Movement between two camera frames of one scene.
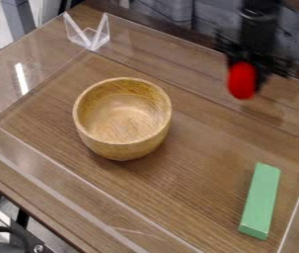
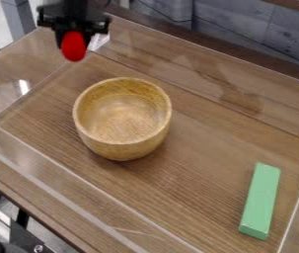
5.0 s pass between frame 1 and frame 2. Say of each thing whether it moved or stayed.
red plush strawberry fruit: moved
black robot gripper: moved
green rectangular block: stayed
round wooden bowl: stayed
